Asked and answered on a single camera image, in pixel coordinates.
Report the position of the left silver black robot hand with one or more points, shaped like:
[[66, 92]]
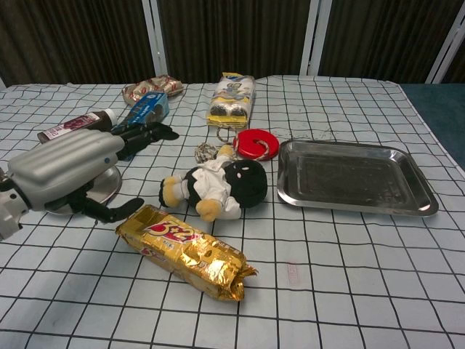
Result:
[[61, 167]]

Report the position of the gold foil biscuit pack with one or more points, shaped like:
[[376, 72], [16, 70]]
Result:
[[189, 254]]

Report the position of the black and white plush toy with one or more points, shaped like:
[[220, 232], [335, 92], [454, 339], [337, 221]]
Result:
[[247, 181]]

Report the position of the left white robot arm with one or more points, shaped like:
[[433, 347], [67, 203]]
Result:
[[9, 214]]

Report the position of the dark juice bottle white cap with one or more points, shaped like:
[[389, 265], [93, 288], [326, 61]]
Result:
[[72, 125]]

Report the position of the round steel plate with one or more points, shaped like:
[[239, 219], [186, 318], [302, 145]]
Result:
[[107, 183]]

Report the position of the blue cookie box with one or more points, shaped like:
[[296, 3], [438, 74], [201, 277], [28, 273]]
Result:
[[149, 107]]

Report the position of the brown silver snack wrapper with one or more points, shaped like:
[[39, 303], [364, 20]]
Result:
[[145, 89]]

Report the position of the white yellow cookie pack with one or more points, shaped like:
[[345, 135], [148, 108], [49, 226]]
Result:
[[232, 98]]

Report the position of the red plastic disc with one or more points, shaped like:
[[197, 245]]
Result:
[[247, 145]]

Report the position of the rectangular steel tray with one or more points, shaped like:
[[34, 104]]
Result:
[[345, 174]]

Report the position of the white black checkered tablecloth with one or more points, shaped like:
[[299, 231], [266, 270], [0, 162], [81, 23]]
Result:
[[327, 272]]

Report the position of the dark screen panel white frame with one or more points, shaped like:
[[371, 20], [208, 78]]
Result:
[[458, 69], [381, 36], [72, 36], [236, 36]]

